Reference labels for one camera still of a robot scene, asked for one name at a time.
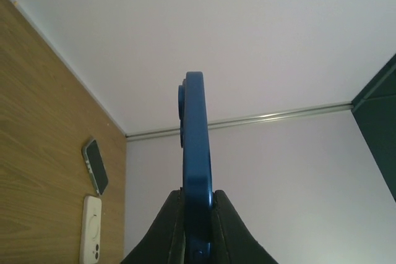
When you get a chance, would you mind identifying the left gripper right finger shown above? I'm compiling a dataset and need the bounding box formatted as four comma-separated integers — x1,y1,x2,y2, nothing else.
212,190,277,264

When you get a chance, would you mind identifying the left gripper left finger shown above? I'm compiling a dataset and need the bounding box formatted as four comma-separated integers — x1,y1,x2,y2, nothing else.
121,190,185,263

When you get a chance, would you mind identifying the blue phone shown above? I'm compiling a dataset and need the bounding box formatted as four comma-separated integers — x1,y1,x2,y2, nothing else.
178,72,213,263

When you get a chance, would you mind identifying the cream cased phone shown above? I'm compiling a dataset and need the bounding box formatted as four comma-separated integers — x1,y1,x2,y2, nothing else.
79,195,102,264

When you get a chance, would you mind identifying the bare black phone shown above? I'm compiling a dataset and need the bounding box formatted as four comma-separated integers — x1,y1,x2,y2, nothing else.
82,138,109,196

